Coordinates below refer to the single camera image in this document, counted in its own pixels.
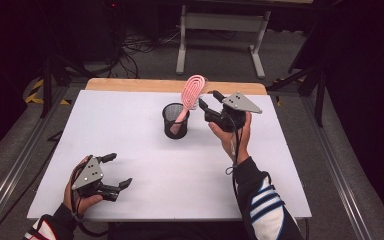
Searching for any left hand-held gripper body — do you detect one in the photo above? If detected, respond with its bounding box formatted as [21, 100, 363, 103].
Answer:
[71, 156, 119, 203]

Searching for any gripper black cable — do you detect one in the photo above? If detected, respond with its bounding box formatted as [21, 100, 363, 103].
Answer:
[224, 111, 246, 199]
[70, 163, 110, 238]

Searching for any person's dark lap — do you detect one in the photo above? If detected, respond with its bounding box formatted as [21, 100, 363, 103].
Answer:
[107, 220, 249, 240]

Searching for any pink hairbrush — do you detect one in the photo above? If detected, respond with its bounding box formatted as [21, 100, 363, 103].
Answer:
[169, 74, 208, 136]

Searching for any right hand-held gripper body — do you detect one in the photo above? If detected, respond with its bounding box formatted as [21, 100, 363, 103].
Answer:
[204, 92, 263, 133]

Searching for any yellow black hazard tape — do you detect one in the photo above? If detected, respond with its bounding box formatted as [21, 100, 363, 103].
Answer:
[24, 78, 72, 106]

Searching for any wooden table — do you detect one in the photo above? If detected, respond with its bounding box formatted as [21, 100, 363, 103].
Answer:
[85, 77, 268, 96]

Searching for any black metal stand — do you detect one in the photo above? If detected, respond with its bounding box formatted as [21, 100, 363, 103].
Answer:
[39, 54, 93, 119]
[266, 64, 327, 128]

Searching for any white table sheet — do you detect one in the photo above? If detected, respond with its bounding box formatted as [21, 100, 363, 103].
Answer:
[26, 89, 313, 223]

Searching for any bundle of black floor cables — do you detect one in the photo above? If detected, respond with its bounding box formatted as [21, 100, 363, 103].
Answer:
[104, 28, 183, 80]

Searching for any aluminium floor rail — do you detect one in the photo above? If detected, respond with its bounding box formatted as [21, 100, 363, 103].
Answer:
[300, 95, 373, 240]
[0, 85, 69, 240]

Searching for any grey metal frame table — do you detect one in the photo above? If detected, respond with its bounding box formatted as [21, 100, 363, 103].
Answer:
[175, 0, 314, 80]

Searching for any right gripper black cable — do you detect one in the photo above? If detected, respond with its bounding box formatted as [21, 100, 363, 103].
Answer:
[224, 111, 246, 199]

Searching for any person's right hand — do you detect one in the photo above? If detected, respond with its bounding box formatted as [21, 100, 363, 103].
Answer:
[208, 112, 253, 165]

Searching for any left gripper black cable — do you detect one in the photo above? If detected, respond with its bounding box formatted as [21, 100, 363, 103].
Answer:
[70, 163, 110, 238]

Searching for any black mesh pen holder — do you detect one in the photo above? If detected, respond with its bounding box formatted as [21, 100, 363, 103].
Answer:
[162, 102, 191, 140]

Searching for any person's left hand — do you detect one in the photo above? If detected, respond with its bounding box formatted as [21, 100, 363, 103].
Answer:
[63, 155, 104, 218]

